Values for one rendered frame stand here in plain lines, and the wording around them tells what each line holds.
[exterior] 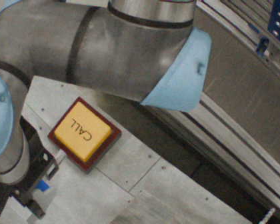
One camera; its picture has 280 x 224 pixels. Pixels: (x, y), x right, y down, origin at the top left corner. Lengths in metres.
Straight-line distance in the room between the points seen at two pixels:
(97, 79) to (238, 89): 1.15
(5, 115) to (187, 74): 0.16
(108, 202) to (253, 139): 0.72
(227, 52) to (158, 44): 1.20
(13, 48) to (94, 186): 0.49
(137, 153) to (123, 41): 0.49
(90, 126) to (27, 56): 0.44
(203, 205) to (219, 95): 0.71
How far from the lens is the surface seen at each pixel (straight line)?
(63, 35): 0.60
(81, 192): 1.06
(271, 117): 1.74
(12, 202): 0.90
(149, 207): 0.96
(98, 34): 0.60
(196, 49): 0.60
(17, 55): 0.61
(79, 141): 1.04
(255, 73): 1.77
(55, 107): 1.10
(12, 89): 0.60
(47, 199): 0.86
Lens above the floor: 1.83
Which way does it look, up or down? 71 degrees down
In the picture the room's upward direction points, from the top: 1 degrees clockwise
